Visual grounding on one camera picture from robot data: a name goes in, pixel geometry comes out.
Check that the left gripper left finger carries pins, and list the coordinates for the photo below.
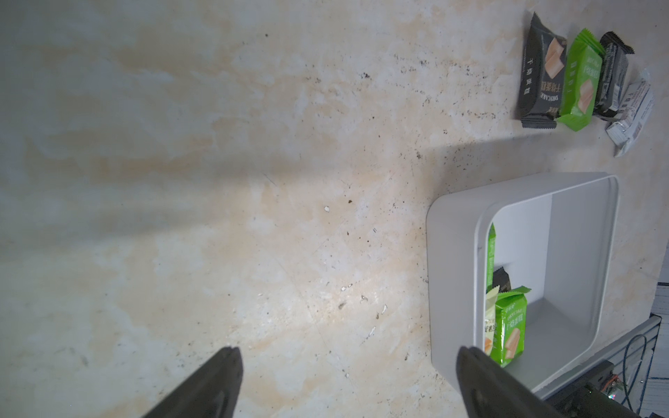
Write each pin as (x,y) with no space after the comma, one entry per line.
(211,391)

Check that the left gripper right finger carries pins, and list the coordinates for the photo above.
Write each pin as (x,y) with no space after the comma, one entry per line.
(489,391)

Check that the white cookie packet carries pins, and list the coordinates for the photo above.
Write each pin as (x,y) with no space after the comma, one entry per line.
(501,280)

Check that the white plastic storage box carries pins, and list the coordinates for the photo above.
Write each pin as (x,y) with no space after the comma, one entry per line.
(554,236)

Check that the black cookie packet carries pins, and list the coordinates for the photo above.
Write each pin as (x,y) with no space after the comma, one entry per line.
(542,81)
(612,78)

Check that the beige cookie packet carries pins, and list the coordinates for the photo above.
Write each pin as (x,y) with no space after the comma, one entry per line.
(635,110)

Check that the green cookie packet front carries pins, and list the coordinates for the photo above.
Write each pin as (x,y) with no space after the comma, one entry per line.
(511,315)

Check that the yellow cookie packet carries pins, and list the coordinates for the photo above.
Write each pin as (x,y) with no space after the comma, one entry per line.
(490,321)

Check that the tall green cookie packet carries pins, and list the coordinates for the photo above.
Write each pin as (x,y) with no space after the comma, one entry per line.
(490,257)

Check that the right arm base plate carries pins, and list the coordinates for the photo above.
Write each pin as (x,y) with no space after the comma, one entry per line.
(584,396)

